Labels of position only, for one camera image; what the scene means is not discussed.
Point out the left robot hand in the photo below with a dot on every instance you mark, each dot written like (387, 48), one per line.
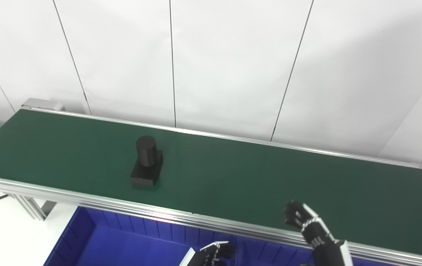
(207, 256)

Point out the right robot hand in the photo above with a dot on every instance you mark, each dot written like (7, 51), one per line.
(320, 240)

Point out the green conveyor belt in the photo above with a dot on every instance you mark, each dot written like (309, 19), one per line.
(251, 177)
(122, 205)

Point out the black cylinder-on-block part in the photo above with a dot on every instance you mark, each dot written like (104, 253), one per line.
(146, 162)

